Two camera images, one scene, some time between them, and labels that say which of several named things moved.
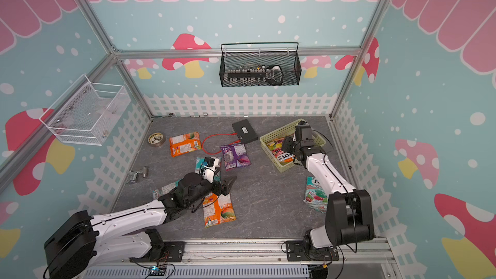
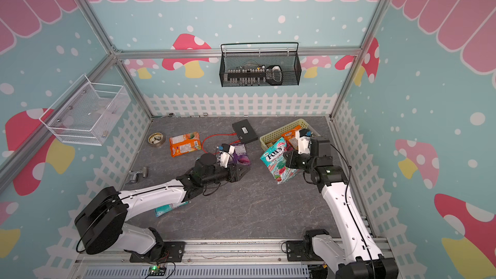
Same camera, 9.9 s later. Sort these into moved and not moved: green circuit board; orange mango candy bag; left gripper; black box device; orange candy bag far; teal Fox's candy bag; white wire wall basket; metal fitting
Moved: orange mango candy bag; teal Fox's candy bag; left gripper
Not moved: metal fitting; orange candy bag far; white wire wall basket; black box device; green circuit board
